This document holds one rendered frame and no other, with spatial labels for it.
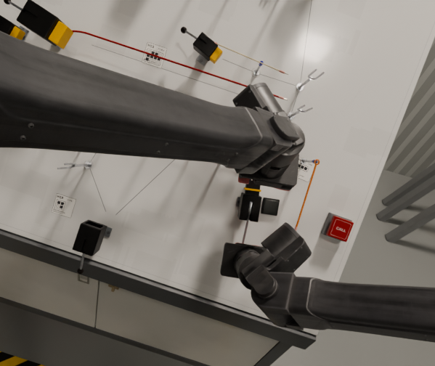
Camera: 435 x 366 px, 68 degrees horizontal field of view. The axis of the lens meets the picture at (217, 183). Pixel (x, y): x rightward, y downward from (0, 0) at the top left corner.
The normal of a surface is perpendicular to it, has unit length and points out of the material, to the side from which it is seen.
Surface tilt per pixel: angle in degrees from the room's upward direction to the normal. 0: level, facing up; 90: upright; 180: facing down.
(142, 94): 25
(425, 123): 90
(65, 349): 0
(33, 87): 35
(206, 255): 53
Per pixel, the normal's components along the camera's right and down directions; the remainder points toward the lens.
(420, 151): -0.07, 0.66
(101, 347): 0.28, -0.71
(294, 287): -0.48, -0.72
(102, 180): 0.02, 0.07
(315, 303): -0.33, -0.65
